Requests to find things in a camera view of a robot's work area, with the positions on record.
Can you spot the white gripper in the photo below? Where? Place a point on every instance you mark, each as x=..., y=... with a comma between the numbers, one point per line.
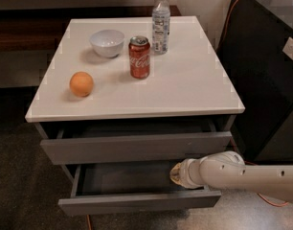
x=186, y=173

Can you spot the grey drawer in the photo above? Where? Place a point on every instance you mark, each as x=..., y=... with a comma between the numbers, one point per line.
x=135, y=148
x=109, y=188

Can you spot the red coke can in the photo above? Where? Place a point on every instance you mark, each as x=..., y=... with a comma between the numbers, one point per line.
x=139, y=57

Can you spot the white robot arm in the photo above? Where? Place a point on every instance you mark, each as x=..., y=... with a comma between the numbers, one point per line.
x=227, y=170

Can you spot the white-topped grey drawer cabinet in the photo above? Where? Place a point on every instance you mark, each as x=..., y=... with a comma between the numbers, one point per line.
x=187, y=90

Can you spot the grey top drawer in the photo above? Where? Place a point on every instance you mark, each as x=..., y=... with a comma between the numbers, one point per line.
x=135, y=148

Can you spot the orange fruit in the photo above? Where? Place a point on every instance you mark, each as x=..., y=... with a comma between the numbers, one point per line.
x=81, y=84

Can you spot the white bowl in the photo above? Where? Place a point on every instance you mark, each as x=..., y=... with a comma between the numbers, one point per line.
x=107, y=43

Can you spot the clear plastic water bottle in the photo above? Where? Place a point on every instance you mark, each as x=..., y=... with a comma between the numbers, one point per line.
x=160, y=26

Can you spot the white wall outlet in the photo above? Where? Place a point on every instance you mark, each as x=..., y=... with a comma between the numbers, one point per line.
x=288, y=47

